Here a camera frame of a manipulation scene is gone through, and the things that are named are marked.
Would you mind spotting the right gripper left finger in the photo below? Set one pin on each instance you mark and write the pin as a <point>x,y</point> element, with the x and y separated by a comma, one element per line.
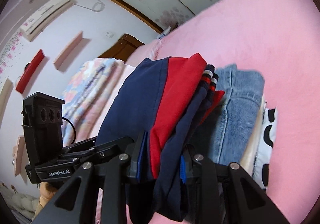
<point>85,168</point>

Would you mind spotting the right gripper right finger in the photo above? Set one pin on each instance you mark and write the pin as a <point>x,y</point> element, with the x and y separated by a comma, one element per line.
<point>225,193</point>

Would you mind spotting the navy red varsity jacket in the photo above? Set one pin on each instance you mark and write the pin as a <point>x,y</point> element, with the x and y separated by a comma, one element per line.
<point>162,101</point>

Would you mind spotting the person's left hand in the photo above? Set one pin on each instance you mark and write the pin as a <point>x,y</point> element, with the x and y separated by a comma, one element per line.
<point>47,191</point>

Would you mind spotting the folded cream garment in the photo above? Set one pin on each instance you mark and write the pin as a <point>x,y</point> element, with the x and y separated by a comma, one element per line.
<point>247,160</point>

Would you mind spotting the folded black white garment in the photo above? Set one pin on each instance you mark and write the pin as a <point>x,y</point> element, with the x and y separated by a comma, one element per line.
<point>265,148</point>

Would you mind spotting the folded blue fleece garment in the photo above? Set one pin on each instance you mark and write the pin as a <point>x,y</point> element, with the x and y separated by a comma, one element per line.
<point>224,134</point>

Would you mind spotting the folded pastel floral quilt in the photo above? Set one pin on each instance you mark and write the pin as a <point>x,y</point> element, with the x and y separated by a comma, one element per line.
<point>89,95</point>

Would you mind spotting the dark wooden headboard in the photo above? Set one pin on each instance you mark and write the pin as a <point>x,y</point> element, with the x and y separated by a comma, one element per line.
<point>123,48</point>

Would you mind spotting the pink plush bedspread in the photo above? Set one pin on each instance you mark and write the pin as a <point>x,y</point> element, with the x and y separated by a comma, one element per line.
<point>280,39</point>

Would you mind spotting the red wall shelf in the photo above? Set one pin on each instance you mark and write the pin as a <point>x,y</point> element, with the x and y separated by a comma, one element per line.
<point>29,71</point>

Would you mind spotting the pink wall shelf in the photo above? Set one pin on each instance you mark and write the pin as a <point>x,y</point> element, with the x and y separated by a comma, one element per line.
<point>67,50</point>

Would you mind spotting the white wall air conditioner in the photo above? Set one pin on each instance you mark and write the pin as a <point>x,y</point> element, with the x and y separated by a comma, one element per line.
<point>42,17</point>

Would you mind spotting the white wall socket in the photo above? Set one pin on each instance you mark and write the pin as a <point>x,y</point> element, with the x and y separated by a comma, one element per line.
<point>110,34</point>

